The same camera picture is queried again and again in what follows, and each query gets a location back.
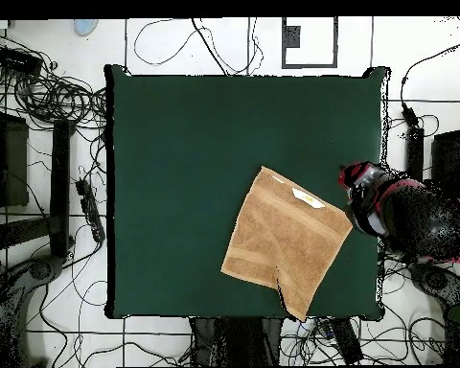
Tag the tan terry towel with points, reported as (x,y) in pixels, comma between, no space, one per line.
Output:
(287,237)

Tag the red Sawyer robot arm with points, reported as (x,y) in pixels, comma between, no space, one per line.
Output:
(418,218)

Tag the grey stand base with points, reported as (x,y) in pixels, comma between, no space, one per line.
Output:
(435,280)
(42,270)

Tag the dark green table cloth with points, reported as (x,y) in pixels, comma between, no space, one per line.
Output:
(195,172)

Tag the black power strip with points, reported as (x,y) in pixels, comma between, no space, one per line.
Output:
(90,209)
(347,341)

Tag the light blue round object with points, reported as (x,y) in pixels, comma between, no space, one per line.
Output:
(85,27)

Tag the black rectangular box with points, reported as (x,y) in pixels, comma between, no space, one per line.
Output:
(17,61)

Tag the black metal frame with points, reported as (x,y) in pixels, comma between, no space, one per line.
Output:
(60,184)
(414,153)

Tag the grey floor hatch frame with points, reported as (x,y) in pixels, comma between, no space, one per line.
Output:
(291,36)

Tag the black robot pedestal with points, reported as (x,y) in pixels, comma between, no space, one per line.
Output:
(234,341)

